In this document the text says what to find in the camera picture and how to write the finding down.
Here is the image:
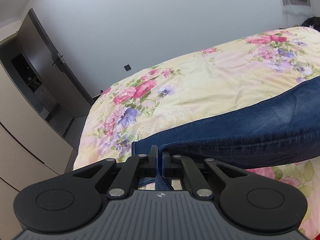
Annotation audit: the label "black wall socket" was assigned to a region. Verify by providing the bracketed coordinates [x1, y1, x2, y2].
[124, 64, 131, 71]

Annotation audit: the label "pile of dark clothes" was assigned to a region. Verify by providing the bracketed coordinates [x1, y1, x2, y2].
[301, 17, 320, 31]

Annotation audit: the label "floral yellow bed quilt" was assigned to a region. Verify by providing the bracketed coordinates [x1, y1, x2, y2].
[73, 26, 320, 238]

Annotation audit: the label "blue denim jeans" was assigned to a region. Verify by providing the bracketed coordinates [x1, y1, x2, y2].
[131, 78, 320, 191]

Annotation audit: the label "beige wardrobe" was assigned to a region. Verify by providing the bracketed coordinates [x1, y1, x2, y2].
[1, 66, 73, 239]

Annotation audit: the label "dark brown door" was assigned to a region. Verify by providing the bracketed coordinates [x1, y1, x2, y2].
[17, 9, 94, 118]

